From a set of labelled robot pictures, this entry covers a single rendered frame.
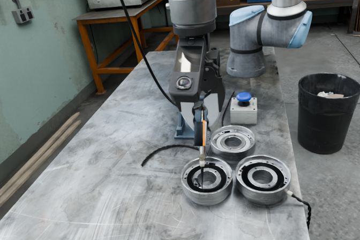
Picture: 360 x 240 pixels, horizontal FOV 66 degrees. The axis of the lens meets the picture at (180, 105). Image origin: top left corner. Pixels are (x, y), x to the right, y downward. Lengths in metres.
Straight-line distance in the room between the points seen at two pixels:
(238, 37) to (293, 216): 0.63
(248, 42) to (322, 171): 1.08
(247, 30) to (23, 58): 1.79
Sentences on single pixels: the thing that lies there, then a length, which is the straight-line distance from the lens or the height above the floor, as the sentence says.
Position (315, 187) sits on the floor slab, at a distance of 1.76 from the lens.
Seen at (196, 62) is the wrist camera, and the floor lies 1.09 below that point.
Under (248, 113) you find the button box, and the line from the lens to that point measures 0.76.
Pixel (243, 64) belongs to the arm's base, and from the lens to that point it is 1.02.
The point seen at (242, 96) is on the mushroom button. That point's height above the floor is 0.87.
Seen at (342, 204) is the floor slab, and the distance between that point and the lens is 1.72.
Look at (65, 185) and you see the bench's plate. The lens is 0.72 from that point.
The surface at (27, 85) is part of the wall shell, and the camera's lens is 2.39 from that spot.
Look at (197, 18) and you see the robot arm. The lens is 0.44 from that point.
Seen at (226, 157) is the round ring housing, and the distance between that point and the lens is 0.64.
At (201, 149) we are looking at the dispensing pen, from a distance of 0.54.
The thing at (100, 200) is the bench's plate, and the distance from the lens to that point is 0.64.
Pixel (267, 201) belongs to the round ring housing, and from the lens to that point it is 0.56.
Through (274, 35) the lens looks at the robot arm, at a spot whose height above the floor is 0.96.
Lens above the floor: 1.25
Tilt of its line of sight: 30 degrees down
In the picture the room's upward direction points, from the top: 8 degrees counter-clockwise
